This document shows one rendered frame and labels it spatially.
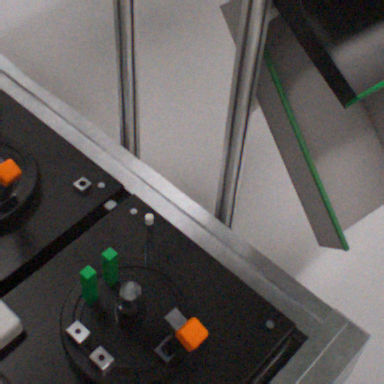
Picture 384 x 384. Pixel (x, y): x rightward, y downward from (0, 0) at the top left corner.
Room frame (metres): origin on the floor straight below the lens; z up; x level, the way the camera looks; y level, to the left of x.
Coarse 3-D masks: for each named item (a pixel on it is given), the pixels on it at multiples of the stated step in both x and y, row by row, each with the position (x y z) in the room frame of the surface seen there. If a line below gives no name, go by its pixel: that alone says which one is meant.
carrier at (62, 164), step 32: (0, 96) 0.63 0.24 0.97; (0, 128) 0.58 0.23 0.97; (32, 128) 0.58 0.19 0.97; (32, 160) 0.51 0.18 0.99; (64, 160) 0.53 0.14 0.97; (32, 192) 0.47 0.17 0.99; (64, 192) 0.48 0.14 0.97; (96, 192) 0.49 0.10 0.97; (0, 224) 0.43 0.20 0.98; (32, 224) 0.44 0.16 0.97; (64, 224) 0.44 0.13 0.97; (0, 256) 0.39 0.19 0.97; (32, 256) 0.40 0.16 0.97; (0, 288) 0.36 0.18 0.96
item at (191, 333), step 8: (176, 312) 0.29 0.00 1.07; (168, 320) 0.28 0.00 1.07; (176, 320) 0.28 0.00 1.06; (184, 320) 0.28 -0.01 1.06; (192, 320) 0.28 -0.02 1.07; (176, 328) 0.27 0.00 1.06; (184, 328) 0.27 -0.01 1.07; (192, 328) 0.27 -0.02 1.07; (200, 328) 0.27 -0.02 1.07; (176, 336) 0.27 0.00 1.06; (184, 336) 0.26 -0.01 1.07; (192, 336) 0.26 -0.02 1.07; (200, 336) 0.27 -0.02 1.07; (168, 344) 0.28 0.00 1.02; (176, 344) 0.27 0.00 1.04; (184, 344) 0.26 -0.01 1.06; (192, 344) 0.26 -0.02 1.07; (168, 352) 0.28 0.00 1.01
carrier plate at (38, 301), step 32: (96, 224) 0.44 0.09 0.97; (128, 224) 0.44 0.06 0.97; (160, 224) 0.45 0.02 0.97; (64, 256) 0.40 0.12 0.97; (96, 256) 0.40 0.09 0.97; (128, 256) 0.40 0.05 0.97; (160, 256) 0.40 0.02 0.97; (192, 256) 0.41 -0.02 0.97; (32, 288) 0.36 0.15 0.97; (64, 288) 0.36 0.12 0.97; (224, 288) 0.37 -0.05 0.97; (32, 320) 0.32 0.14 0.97; (224, 320) 0.33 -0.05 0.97; (256, 320) 0.34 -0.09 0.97; (288, 320) 0.34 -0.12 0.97; (0, 352) 0.29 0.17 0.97; (32, 352) 0.29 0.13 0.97; (224, 352) 0.30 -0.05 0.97; (256, 352) 0.30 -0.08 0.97
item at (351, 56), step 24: (288, 0) 0.50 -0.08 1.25; (312, 0) 0.52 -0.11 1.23; (336, 0) 0.53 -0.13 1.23; (360, 0) 0.54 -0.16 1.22; (288, 24) 0.49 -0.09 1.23; (312, 24) 0.48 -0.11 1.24; (336, 24) 0.51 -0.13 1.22; (360, 24) 0.51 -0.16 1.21; (312, 48) 0.47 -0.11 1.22; (336, 48) 0.48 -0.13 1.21; (360, 48) 0.49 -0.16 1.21; (336, 72) 0.44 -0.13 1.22; (360, 72) 0.47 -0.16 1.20; (336, 96) 0.44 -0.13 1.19; (360, 96) 0.42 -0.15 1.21
